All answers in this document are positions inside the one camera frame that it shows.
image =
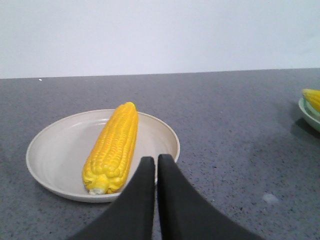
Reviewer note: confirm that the pale green round plate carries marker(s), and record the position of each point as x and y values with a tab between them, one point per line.
309	114

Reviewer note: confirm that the yellow corn cob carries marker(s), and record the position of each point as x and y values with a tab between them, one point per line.
313	97
107	167

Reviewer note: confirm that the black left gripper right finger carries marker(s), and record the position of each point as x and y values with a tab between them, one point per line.
185	215

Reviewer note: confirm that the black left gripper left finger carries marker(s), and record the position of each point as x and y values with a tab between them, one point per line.
130	216

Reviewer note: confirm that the white round plate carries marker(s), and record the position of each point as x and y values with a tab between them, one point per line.
56	155

